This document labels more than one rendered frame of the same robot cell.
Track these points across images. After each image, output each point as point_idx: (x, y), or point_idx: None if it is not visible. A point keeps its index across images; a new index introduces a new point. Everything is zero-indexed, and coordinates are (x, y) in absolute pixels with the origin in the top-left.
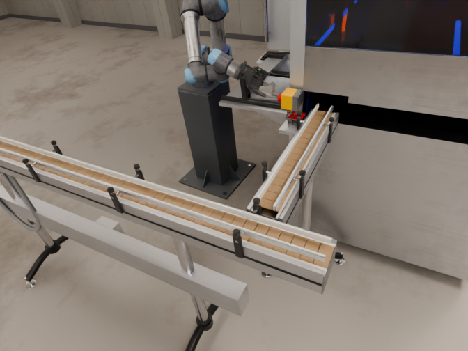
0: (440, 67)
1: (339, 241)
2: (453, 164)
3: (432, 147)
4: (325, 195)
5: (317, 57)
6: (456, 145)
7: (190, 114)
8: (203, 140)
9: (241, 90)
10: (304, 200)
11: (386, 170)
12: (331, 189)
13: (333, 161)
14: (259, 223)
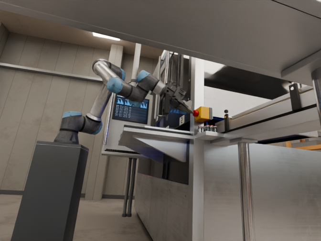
0: None
1: None
2: (291, 163)
3: (279, 152)
4: (228, 222)
5: (211, 93)
6: (288, 148)
7: (42, 174)
8: (48, 212)
9: (165, 102)
10: (249, 201)
11: (263, 177)
12: (232, 212)
13: (230, 176)
14: None
